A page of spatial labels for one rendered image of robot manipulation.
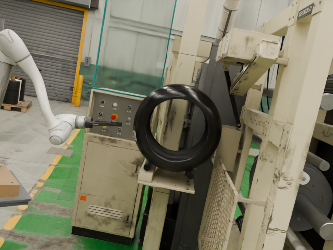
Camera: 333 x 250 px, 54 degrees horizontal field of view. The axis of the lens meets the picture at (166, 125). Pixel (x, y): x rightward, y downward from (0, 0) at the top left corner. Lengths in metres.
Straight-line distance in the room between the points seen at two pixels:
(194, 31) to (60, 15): 9.43
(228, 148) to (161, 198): 0.63
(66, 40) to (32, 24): 1.16
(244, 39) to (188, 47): 0.68
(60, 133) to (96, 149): 0.76
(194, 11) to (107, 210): 1.73
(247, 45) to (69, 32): 9.98
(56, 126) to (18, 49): 0.49
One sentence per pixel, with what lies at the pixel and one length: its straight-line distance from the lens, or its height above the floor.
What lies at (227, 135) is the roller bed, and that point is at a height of 1.15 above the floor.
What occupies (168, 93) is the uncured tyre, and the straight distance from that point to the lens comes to 1.98.
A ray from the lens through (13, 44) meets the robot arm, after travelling 2.09.
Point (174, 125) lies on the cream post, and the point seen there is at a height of 1.14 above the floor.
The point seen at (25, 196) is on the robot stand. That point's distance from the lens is 2.10.
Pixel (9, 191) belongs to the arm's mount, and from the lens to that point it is 2.07.
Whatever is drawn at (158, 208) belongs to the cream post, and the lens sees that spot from 2.55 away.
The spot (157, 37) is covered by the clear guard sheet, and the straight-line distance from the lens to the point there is 2.65.
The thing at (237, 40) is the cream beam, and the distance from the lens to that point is 1.76.
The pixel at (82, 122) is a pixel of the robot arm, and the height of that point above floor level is 1.09.
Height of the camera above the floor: 1.48
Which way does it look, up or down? 8 degrees down
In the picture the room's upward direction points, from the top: 11 degrees clockwise
